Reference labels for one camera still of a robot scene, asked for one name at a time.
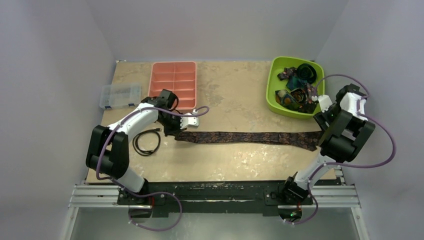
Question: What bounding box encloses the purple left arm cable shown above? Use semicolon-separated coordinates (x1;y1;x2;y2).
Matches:
96;105;211;232

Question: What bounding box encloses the green plastic bin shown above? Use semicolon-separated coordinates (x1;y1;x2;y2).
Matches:
265;56;325;120

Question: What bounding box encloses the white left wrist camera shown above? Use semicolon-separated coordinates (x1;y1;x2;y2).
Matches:
180;112;200;130

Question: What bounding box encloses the pink compartment tray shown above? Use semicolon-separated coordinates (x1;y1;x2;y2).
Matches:
148;61;197;111

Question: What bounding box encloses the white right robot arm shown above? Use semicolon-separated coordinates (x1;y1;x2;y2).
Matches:
280;84;376;204

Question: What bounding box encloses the aluminium frame rail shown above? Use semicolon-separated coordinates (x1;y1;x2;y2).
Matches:
69;167;369;240

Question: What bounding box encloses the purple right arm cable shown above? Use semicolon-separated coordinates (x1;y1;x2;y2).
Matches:
281;74;397;226

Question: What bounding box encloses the coiled black usb cable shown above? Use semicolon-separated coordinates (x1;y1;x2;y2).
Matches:
132;127;163;157

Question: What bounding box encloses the clear plastic organizer box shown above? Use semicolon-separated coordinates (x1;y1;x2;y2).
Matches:
99;83;142;110

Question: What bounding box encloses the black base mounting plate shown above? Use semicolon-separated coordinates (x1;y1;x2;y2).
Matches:
117;180;313;218

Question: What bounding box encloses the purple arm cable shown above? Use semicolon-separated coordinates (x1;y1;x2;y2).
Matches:
96;105;211;232
281;74;397;226

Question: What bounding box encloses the brown patterned necktie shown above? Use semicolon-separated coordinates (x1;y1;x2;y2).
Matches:
174;130;324;152

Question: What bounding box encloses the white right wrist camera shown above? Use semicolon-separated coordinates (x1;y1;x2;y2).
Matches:
317;94;333;113

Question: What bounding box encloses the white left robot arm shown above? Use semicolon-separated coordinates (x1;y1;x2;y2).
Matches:
85;89;182;205

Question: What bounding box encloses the colourful ties pile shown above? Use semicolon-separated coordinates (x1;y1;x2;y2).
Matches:
275;67;318;114

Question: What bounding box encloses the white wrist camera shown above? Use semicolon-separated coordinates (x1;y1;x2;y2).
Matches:
317;94;333;113
180;112;200;130

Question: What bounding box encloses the dark green rolled tie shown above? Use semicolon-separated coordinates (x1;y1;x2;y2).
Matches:
296;63;317;84

